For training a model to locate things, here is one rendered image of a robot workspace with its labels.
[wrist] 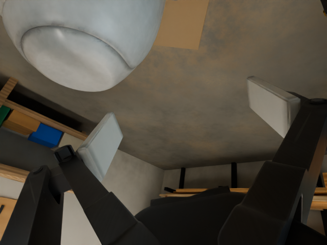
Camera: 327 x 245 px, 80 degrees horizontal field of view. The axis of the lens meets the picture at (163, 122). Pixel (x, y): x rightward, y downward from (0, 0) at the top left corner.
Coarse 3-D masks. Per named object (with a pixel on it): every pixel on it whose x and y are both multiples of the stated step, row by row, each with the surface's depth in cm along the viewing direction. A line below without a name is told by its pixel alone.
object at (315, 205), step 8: (184, 168) 368; (232, 168) 299; (184, 176) 362; (232, 176) 293; (320, 176) 224; (232, 184) 287; (320, 184) 218; (176, 192) 314; (184, 192) 294; (192, 192) 284; (320, 192) 183; (312, 200) 184; (320, 200) 180; (312, 208) 203; (320, 208) 198
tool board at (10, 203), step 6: (0, 198) 214; (6, 198) 218; (0, 204) 213; (6, 204) 216; (12, 204) 220; (0, 210) 210; (6, 210) 215; (12, 210) 219; (0, 216) 211; (6, 216) 214; (0, 222) 210; (6, 222) 213; (0, 228) 209; (0, 234) 208
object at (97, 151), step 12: (108, 120) 18; (96, 132) 15; (108, 132) 17; (120, 132) 20; (84, 144) 14; (96, 144) 15; (108, 144) 17; (84, 156) 13; (96, 156) 14; (108, 156) 16; (96, 168) 14; (108, 168) 16
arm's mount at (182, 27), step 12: (168, 0) 41; (180, 0) 40; (192, 0) 40; (204, 0) 40; (168, 12) 43; (180, 12) 43; (192, 12) 42; (204, 12) 42; (168, 24) 46; (180, 24) 45; (192, 24) 45; (156, 36) 49; (168, 36) 49; (180, 36) 48; (192, 36) 48; (192, 48) 51
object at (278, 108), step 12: (252, 84) 17; (264, 84) 15; (252, 96) 17; (264, 96) 15; (276, 96) 13; (288, 96) 12; (252, 108) 18; (264, 108) 15; (276, 108) 13; (288, 108) 12; (264, 120) 16; (276, 120) 14; (288, 120) 12
